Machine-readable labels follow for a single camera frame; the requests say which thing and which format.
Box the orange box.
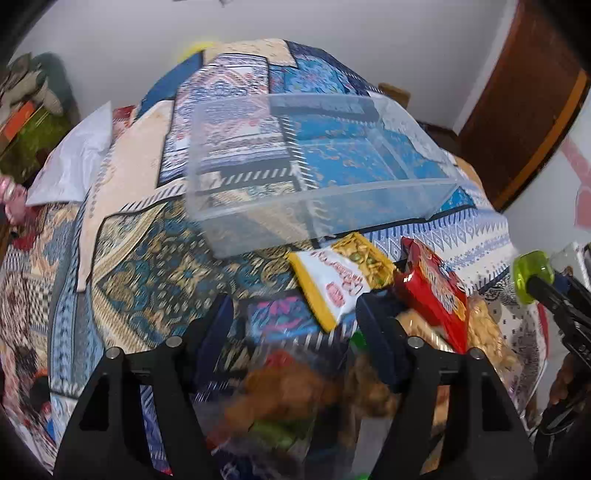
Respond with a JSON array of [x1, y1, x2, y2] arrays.
[[1, 101, 36, 142]]

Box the white yellow snack bag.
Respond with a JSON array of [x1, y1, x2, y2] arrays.
[[288, 232, 398, 333]]

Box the clear bag of peanuts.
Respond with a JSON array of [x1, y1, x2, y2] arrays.
[[397, 296, 521, 373]]

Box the small cardboard box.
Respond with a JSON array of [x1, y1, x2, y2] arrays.
[[379, 82, 411, 109]]

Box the white pillow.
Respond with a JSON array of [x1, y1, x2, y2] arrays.
[[26, 102, 113, 207]]

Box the yellow round object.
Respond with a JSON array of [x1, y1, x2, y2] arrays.
[[177, 41, 218, 63]]

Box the clear bag of bread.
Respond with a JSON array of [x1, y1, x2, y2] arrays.
[[193, 344, 399, 479]]

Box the green storage box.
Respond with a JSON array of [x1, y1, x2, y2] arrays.
[[1, 107, 71, 184]]

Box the brown wooden door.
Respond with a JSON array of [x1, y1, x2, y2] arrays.
[[459, 1, 590, 210]]

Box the patchwork patterned bed quilt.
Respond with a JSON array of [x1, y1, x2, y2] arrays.
[[1, 39, 547, 473]]

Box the green jelly cup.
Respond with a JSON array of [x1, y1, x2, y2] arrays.
[[511, 250, 555, 305]]

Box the clear plastic storage bin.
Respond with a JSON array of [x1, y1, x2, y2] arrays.
[[184, 94, 461, 258]]

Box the pink plush toy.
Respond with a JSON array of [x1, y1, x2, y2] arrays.
[[0, 175, 27, 225]]

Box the grey stuffed cushion pile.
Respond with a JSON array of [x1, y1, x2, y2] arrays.
[[1, 52, 76, 124]]

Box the red snack bag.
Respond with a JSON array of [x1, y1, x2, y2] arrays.
[[394, 237, 470, 354]]

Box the person's right hand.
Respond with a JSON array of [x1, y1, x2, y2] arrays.
[[548, 353, 576, 406]]

